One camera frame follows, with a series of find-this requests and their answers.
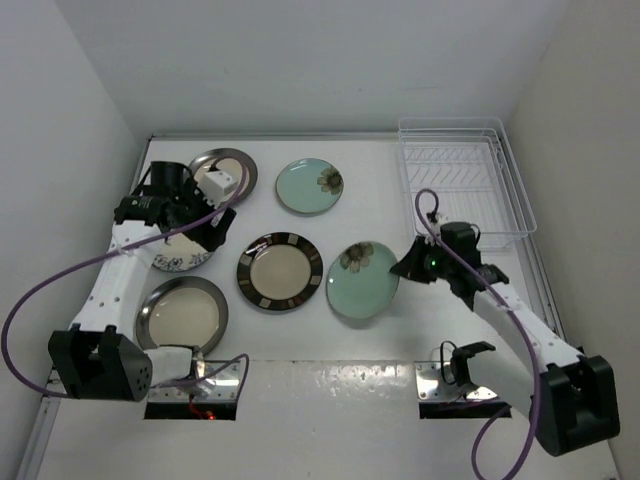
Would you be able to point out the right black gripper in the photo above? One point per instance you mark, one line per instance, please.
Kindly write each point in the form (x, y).
(410, 265)

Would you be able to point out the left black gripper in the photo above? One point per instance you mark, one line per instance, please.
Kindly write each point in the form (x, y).
(208, 236)

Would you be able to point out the teal flower plate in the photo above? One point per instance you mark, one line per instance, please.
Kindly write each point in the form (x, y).
(309, 186)
(359, 282)

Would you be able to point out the grey rimmed plate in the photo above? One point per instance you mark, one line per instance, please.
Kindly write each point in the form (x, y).
(186, 311)
(231, 161)

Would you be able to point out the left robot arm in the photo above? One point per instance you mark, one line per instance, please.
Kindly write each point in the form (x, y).
(97, 357)

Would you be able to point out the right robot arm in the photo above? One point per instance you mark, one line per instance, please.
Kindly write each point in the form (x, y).
(568, 397)

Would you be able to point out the blue floral white plate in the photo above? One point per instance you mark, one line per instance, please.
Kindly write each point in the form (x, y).
(179, 254)

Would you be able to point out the black patterned rim plate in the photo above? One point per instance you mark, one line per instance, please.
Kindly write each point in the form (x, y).
(279, 271)

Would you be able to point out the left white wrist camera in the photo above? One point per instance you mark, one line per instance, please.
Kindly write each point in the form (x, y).
(217, 186)

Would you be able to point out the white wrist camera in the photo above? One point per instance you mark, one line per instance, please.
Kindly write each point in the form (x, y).
(217, 186)
(433, 221)

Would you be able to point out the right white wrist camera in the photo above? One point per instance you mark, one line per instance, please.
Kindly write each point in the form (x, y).
(433, 221)

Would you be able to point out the white wire dish rack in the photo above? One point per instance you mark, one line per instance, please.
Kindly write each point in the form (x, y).
(469, 164)

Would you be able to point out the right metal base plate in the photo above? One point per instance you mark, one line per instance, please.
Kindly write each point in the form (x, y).
(432, 388)

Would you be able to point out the metal base plate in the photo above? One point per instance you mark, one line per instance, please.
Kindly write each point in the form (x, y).
(220, 385)
(432, 388)

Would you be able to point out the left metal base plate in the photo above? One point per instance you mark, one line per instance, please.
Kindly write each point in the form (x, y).
(220, 385)

